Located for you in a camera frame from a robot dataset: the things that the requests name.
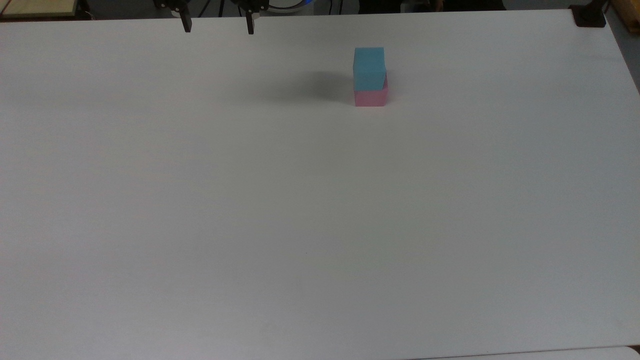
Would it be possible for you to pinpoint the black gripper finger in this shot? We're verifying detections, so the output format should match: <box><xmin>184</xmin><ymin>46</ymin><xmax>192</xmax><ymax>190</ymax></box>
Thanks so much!
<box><xmin>152</xmin><ymin>0</ymin><xmax>193</xmax><ymax>34</ymax></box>
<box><xmin>235</xmin><ymin>0</ymin><xmax>268</xmax><ymax>36</ymax></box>

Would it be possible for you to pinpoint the blue cube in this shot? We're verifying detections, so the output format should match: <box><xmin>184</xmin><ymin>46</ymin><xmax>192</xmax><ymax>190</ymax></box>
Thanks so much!
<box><xmin>353</xmin><ymin>47</ymin><xmax>388</xmax><ymax>92</ymax></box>

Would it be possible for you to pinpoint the pink cube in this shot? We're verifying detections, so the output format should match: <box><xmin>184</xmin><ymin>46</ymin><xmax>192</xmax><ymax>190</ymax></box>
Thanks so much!
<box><xmin>354</xmin><ymin>75</ymin><xmax>389</xmax><ymax>107</ymax></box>

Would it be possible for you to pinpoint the yellow flat board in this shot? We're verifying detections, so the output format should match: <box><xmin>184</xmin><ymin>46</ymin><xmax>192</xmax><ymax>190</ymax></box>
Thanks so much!
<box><xmin>0</xmin><ymin>0</ymin><xmax>81</xmax><ymax>20</ymax></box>

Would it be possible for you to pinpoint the light wooden board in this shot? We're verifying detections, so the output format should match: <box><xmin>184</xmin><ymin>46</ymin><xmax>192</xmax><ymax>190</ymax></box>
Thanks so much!
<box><xmin>611</xmin><ymin>0</ymin><xmax>640</xmax><ymax>33</ymax></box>

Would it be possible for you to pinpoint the white adjoining table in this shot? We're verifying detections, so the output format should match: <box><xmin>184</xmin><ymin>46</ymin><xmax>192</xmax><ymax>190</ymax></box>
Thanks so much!
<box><xmin>410</xmin><ymin>345</ymin><xmax>640</xmax><ymax>360</ymax></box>

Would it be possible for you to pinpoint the black camera stand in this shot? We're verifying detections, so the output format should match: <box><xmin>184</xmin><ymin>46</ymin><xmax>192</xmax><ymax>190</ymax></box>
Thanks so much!
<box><xmin>570</xmin><ymin>0</ymin><xmax>610</xmax><ymax>28</ymax></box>

